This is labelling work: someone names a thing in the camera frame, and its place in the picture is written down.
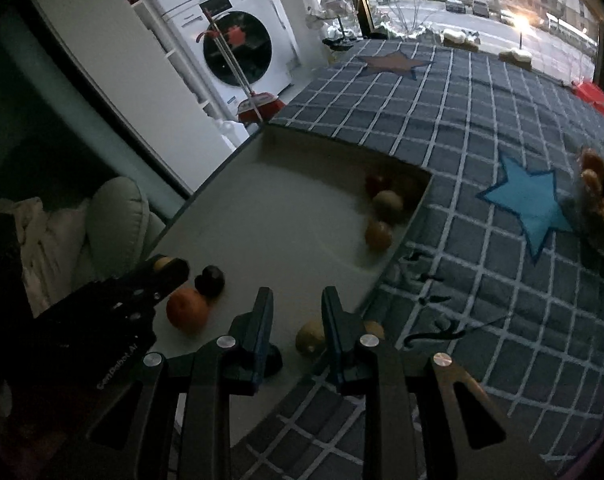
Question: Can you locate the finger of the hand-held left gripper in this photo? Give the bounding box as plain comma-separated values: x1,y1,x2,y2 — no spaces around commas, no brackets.
147,258,190,303
117,255,163,286

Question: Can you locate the white washing machine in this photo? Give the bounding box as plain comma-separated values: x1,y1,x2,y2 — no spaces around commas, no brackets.
159,0,295,121

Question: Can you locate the small lamp with white shade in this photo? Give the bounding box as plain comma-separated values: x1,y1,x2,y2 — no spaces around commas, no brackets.
304,0,357,43

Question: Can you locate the white rectangular tray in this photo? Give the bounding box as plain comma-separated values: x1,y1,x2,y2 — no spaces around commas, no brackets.
147,125,433,448

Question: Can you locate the tall white shelf cabinet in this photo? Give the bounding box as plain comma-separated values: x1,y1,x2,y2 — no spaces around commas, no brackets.
24,0,237,196

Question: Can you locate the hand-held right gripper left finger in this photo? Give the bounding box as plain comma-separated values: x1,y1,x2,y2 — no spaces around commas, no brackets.
84,287,275,480

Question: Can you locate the brown kiwi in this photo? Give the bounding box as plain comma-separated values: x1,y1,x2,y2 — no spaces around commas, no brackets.
373,190,405,223
295,320,327,357

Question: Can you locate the red broom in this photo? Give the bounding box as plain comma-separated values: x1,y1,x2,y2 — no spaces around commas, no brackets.
197,7,285,123

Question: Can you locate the clear glass bowl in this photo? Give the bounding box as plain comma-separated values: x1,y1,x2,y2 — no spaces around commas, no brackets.
562,145,604,256

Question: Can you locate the small yellow-orange fruit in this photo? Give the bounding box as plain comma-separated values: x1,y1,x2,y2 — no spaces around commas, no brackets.
365,221,394,251

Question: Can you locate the white clothing pile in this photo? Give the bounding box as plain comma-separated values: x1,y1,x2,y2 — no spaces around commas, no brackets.
0,197,90,311

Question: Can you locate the dark plum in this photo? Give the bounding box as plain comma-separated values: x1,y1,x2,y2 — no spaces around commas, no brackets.
264,344,283,377
194,265,226,297

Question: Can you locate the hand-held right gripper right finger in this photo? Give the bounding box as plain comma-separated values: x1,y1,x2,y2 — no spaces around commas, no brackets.
321,286,547,480

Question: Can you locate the red bucket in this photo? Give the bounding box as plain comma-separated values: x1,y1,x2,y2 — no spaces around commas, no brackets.
572,80,604,118

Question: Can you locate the pale green chair cushion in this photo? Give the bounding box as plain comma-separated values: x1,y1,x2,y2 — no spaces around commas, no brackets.
84,176,165,281

